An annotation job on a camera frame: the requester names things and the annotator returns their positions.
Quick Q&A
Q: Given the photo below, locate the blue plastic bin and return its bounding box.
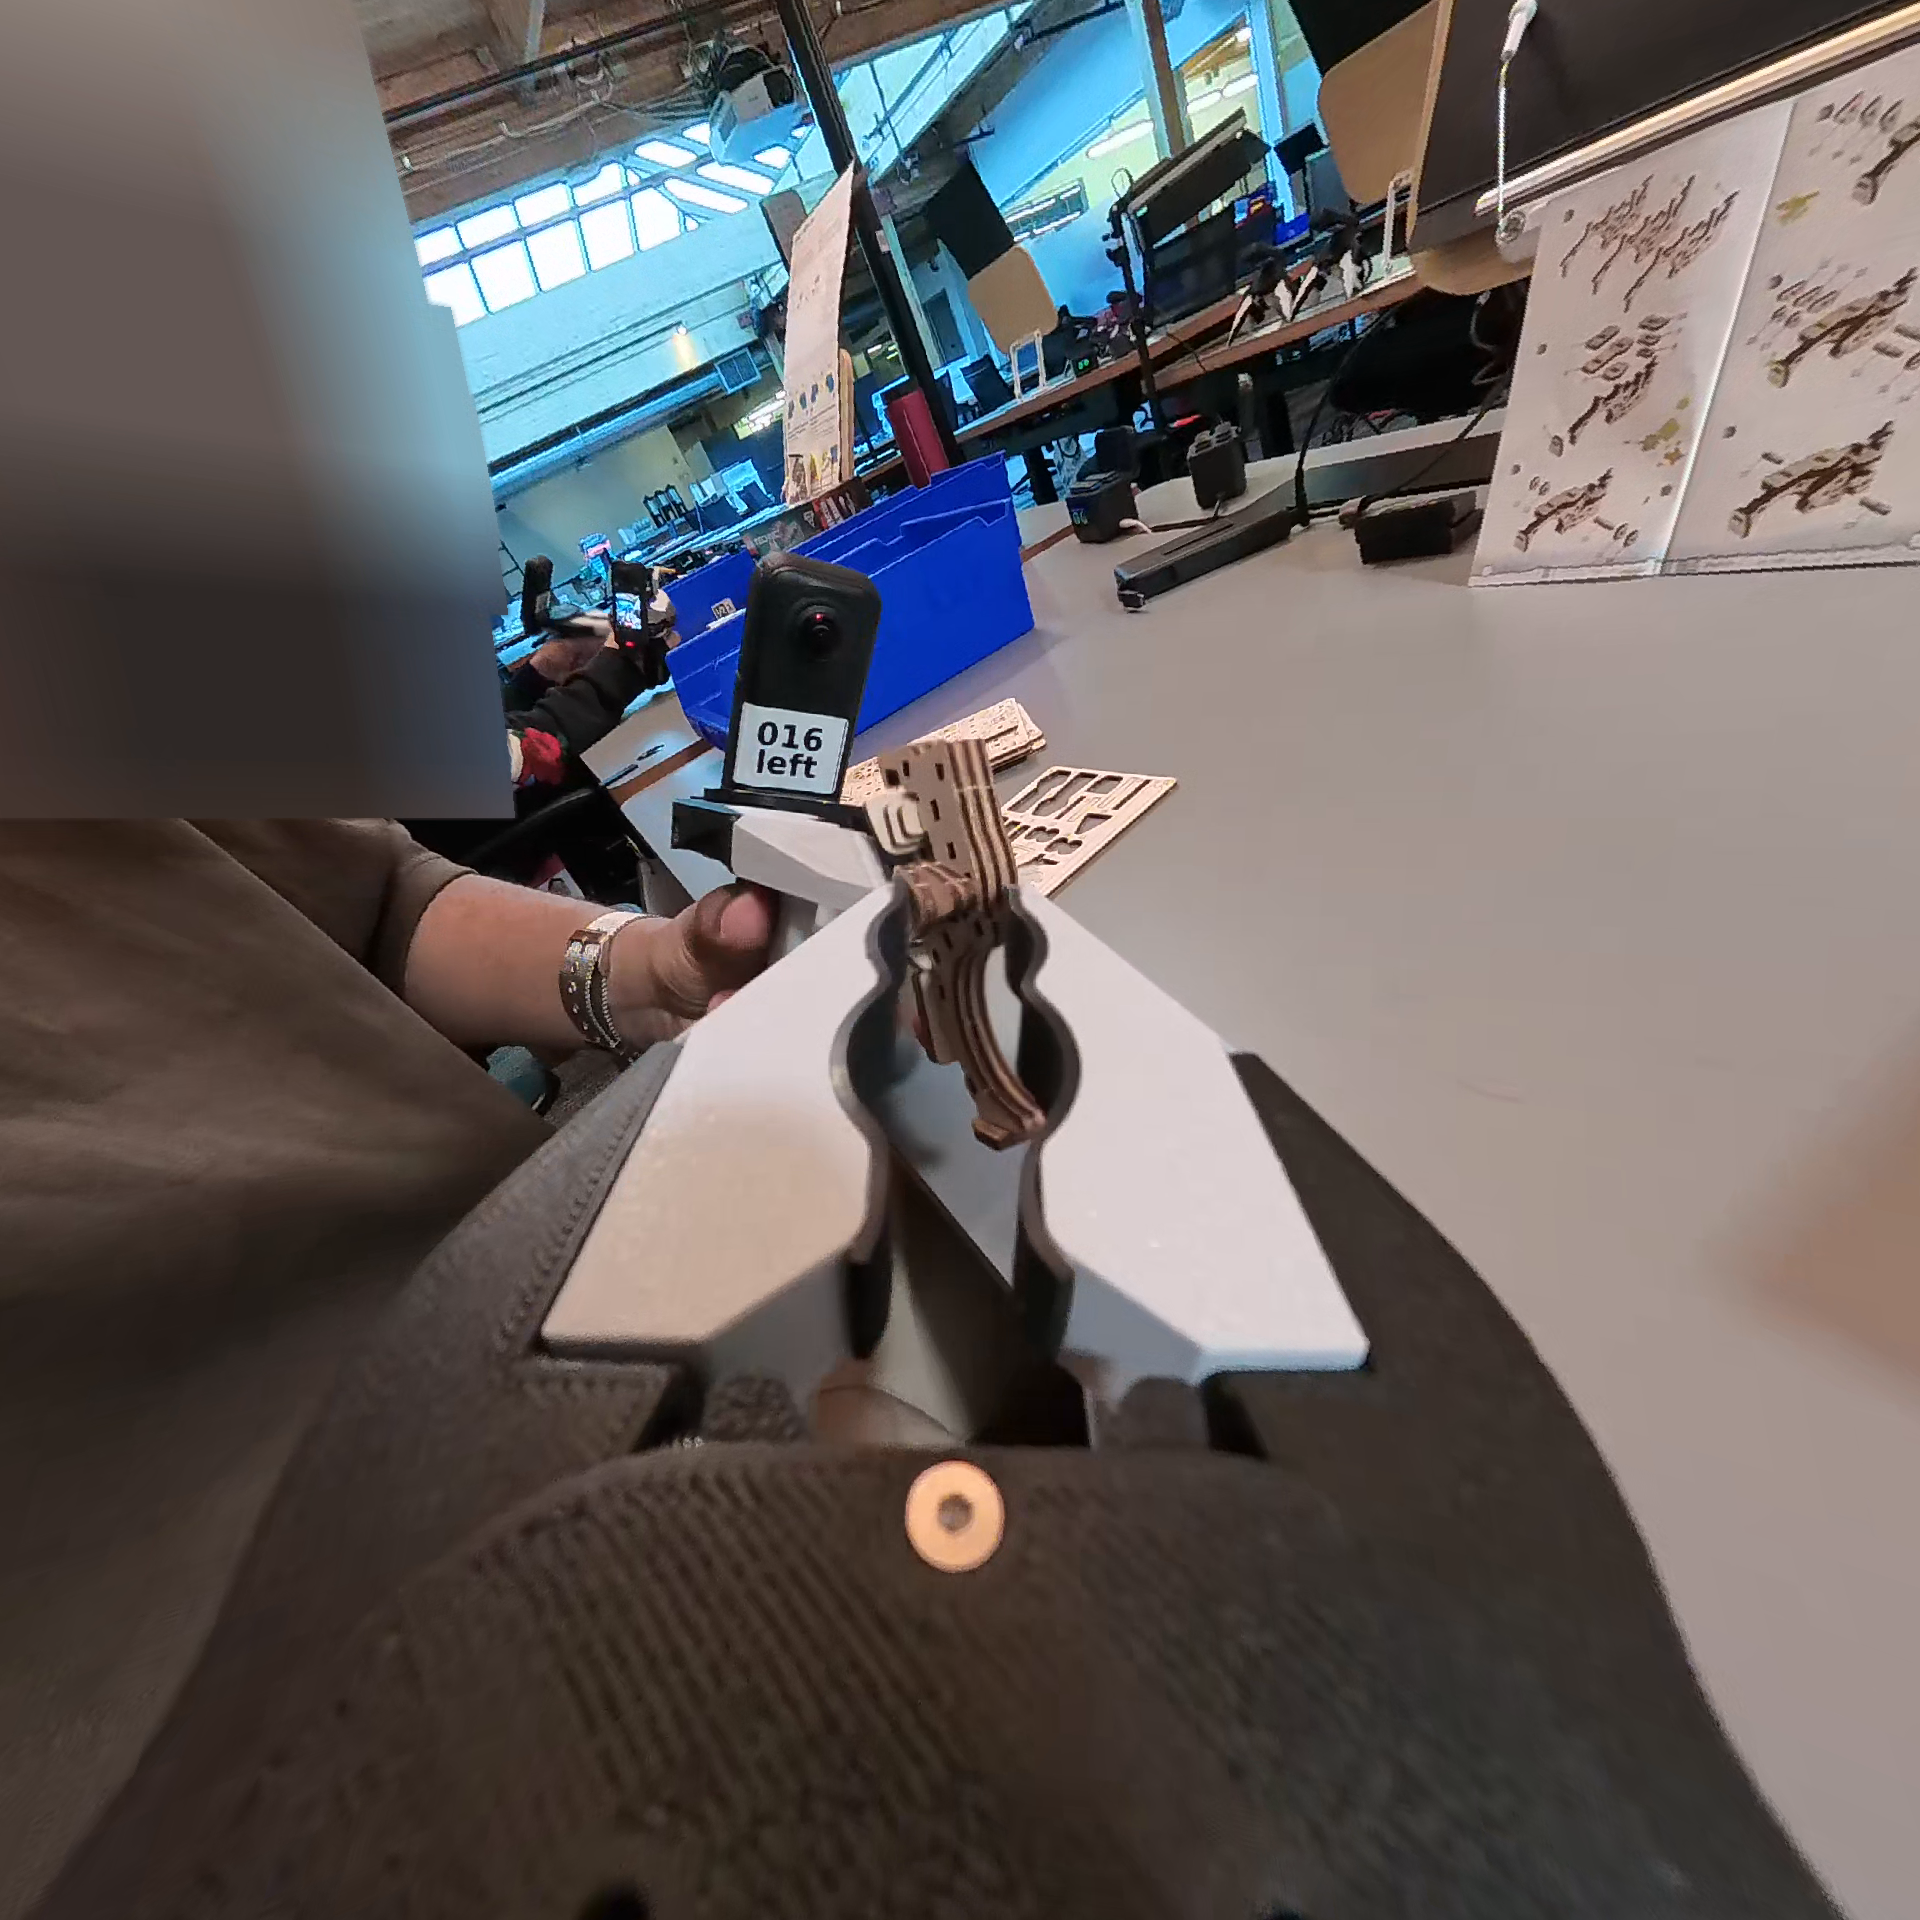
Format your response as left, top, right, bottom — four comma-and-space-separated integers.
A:
663, 451, 1040, 748

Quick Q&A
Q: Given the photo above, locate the black power strip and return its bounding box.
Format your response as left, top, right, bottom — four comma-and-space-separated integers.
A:
1112, 504, 1309, 611

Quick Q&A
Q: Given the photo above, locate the metal hanging rod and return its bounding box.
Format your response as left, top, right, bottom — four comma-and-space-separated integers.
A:
1477, 66, 1920, 226

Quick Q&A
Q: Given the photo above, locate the silver wrist bracelet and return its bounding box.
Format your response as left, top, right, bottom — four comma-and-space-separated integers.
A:
558, 908, 649, 1051

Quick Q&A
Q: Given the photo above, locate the black background monitor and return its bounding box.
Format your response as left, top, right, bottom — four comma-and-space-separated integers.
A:
1118, 119, 1280, 326

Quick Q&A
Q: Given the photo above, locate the person's left hand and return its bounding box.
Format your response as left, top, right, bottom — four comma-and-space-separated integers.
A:
617, 884, 783, 1049

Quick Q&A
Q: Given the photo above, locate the red bottle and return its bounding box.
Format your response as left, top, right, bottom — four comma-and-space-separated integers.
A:
884, 379, 958, 492

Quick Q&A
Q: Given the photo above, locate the ceiling projector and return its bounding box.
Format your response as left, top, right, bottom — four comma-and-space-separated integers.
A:
704, 47, 799, 164

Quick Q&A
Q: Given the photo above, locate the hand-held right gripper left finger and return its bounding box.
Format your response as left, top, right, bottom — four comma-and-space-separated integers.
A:
539, 884, 913, 1403

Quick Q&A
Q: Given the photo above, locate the laser-cut wooden parts sheet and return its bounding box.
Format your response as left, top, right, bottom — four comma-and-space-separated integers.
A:
996, 767, 1179, 904
838, 698, 1047, 811

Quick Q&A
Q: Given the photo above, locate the person's left forearm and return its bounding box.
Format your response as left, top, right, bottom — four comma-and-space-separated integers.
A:
403, 871, 632, 1051

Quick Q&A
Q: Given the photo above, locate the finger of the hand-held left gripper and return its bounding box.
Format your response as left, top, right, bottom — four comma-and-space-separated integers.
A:
726, 817, 904, 966

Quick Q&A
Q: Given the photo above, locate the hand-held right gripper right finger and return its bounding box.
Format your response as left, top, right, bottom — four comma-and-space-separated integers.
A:
1001, 884, 1372, 1409

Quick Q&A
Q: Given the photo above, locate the wooden model assembly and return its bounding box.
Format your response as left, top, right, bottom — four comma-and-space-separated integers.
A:
865, 737, 1047, 1154

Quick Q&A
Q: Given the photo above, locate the grey desk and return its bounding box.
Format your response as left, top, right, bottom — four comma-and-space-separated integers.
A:
585, 404, 1920, 1697

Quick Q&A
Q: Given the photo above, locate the black power adapter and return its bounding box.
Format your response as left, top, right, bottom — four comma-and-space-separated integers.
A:
1352, 490, 1489, 567

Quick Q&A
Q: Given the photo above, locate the black pole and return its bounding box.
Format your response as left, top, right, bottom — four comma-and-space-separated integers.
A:
773, 0, 964, 471

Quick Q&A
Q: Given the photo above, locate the hanging instruction sheet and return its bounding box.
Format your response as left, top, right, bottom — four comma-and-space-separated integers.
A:
1469, 47, 1920, 591

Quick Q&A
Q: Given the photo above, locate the standing poster board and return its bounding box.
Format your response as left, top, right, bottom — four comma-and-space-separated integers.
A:
776, 159, 865, 506

